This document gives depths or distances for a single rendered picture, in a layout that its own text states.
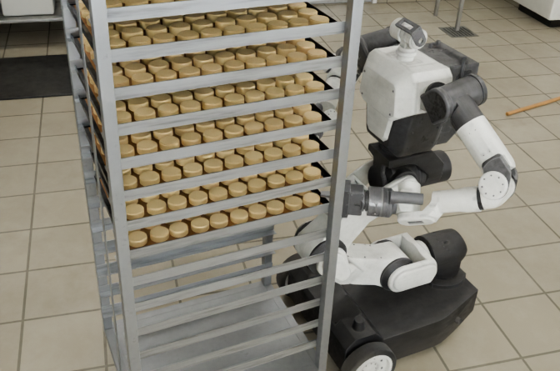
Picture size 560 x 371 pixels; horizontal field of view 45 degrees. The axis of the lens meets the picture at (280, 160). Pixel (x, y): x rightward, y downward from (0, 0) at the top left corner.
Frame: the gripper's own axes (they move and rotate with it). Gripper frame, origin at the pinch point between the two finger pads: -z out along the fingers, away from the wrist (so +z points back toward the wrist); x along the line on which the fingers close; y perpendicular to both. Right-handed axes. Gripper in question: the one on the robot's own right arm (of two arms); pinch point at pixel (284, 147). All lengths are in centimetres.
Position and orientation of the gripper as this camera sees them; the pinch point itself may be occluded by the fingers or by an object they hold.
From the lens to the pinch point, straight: 223.0
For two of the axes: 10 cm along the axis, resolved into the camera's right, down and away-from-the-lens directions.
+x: 0.4, -8.6, -5.1
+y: 8.2, 3.2, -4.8
